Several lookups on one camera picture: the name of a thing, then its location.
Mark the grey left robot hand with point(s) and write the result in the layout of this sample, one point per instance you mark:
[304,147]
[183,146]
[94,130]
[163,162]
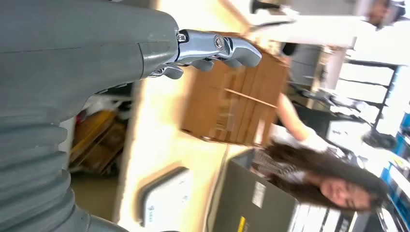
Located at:
[80,48]

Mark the wooden card organizer box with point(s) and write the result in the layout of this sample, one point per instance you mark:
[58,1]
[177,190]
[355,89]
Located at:
[224,105]

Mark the person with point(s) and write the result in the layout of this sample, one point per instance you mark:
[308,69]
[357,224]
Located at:
[381,12]
[320,169]

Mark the grey card reader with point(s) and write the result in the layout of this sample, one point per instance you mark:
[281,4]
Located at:
[166,205]

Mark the blue boxes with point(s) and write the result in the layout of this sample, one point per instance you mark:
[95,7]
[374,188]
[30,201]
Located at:
[398,182]

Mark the white cabinet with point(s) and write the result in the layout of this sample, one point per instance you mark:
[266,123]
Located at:
[304,30]

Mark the grey laptop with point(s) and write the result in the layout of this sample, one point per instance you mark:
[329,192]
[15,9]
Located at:
[256,208]

